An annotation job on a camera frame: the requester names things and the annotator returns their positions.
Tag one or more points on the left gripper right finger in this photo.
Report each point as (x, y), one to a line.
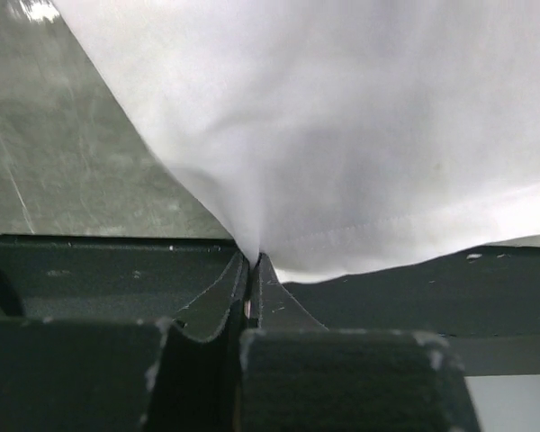
(298, 375)

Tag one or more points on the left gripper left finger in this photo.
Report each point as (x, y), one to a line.
(139, 374)

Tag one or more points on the white t shirt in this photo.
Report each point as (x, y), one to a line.
(336, 137)

